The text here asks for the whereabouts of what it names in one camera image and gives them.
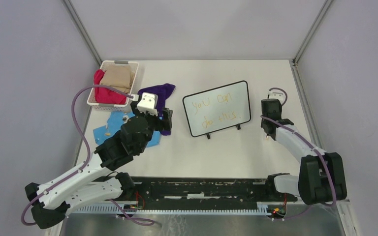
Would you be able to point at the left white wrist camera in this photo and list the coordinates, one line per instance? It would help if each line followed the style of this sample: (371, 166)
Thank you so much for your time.
(147, 104)

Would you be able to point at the blue patterned cloth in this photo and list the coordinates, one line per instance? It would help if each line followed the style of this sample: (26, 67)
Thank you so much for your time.
(113, 125)

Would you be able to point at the red cloth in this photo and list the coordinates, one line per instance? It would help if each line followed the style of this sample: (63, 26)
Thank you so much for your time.
(104, 95)

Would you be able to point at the beige cloth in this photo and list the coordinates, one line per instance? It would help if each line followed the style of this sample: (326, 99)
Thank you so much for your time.
(118, 77)

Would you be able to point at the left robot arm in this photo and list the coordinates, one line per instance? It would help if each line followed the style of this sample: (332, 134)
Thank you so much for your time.
(50, 203)

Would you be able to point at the purple cloth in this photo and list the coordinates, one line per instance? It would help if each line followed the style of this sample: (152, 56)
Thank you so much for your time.
(163, 92)

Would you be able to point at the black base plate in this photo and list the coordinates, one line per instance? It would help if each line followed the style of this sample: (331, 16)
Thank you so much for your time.
(175, 193)

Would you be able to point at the black framed whiteboard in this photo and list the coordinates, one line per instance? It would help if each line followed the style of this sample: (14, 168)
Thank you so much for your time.
(217, 109)

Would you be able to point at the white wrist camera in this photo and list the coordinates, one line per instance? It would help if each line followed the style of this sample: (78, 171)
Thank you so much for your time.
(147, 104)
(276, 95)

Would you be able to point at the white slotted cable duct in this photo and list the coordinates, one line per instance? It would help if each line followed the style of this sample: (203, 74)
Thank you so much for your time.
(110, 208)

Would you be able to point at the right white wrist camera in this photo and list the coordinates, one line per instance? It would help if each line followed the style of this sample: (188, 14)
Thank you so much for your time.
(276, 95)

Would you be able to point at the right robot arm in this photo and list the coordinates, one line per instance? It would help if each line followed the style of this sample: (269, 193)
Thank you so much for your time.
(321, 178)

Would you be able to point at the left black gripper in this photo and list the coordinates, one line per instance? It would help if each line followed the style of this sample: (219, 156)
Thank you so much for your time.
(164, 124)

